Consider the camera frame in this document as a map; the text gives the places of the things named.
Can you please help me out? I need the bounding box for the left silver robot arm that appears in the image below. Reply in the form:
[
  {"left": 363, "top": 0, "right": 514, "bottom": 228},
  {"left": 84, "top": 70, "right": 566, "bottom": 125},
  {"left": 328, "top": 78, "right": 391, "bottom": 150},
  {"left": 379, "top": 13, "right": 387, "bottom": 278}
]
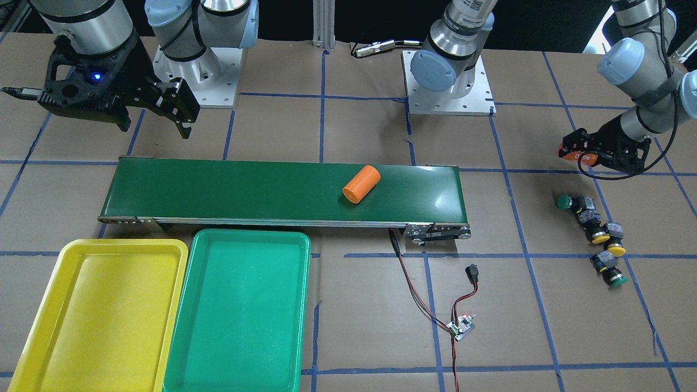
[{"left": 402, "top": 1, "right": 695, "bottom": 179}]

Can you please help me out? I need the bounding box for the green conveyor belt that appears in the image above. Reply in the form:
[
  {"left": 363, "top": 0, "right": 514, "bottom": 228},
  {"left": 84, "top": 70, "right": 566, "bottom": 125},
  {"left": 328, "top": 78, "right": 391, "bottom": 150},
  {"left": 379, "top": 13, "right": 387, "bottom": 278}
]
[{"left": 98, "top": 157, "right": 472, "bottom": 244}]

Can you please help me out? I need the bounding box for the small controller circuit board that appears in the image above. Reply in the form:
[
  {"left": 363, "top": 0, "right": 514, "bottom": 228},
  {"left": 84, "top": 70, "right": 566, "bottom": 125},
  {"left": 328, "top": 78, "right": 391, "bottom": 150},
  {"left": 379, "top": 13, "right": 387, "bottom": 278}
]
[{"left": 447, "top": 314, "right": 476, "bottom": 341}]

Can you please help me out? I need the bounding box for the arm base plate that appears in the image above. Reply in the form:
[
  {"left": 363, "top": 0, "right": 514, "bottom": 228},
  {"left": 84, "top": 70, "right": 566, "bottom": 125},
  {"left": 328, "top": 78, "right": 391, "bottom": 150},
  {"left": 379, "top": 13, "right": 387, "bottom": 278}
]
[
  {"left": 402, "top": 50, "right": 497, "bottom": 116},
  {"left": 154, "top": 47, "right": 246, "bottom": 109}
]

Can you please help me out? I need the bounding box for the plain orange cylinder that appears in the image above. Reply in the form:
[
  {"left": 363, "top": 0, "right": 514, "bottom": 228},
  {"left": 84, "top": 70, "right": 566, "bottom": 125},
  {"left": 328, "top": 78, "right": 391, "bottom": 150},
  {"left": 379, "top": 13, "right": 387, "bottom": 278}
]
[{"left": 342, "top": 166, "right": 381, "bottom": 204}]

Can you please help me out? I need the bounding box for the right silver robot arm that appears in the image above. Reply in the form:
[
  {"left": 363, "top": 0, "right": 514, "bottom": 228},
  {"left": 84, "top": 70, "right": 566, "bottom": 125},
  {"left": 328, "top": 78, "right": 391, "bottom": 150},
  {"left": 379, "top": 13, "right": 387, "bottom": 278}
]
[{"left": 3, "top": 1, "right": 259, "bottom": 139}]

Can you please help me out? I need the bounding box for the green button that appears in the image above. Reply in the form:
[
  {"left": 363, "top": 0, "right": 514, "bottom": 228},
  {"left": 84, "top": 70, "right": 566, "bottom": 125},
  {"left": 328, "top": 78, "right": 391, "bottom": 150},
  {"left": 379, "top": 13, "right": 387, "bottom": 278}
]
[
  {"left": 590, "top": 250, "right": 627, "bottom": 287},
  {"left": 556, "top": 194, "right": 596, "bottom": 214}
]

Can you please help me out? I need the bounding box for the yellow plastic tray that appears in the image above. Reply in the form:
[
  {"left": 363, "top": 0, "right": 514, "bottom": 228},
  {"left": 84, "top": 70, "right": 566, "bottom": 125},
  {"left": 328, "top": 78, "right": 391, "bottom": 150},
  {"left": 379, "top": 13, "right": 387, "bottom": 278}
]
[{"left": 8, "top": 239, "right": 188, "bottom": 391}]

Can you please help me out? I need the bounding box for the aluminium frame post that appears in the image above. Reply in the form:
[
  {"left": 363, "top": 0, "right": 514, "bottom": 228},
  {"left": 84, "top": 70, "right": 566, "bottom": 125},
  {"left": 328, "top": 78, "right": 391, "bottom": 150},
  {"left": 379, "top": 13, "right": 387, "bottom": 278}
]
[{"left": 312, "top": 0, "right": 335, "bottom": 52}]

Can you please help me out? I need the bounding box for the yellow button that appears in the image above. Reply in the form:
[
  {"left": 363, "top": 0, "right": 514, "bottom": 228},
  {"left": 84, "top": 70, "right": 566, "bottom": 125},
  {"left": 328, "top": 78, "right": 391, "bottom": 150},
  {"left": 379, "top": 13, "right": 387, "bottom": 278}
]
[
  {"left": 603, "top": 222, "right": 626, "bottom": 258},
  {"left": 577, "top": 210, "right": 610, "bottom": 244}
]

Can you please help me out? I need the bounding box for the green plastic tray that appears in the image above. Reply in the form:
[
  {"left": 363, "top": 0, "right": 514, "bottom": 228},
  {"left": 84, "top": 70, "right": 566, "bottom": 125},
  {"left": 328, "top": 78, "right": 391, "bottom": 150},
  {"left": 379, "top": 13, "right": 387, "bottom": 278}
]
[{"left": 162, "top": 228, "right": 311, "bottom": 391}]

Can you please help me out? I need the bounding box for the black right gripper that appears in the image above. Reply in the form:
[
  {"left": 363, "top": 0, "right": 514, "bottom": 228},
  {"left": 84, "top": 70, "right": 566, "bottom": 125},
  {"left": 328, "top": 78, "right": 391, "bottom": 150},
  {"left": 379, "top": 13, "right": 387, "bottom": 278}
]
[{"left": 37, "top": 33, "right": 200, "bottom": 139}]

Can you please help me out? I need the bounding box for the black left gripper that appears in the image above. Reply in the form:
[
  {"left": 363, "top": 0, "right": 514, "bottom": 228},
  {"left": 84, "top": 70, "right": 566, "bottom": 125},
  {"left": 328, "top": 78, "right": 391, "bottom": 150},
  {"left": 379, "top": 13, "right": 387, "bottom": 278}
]
[{"left": 561, "top": 115, "right": 651, "bottom": 175}]

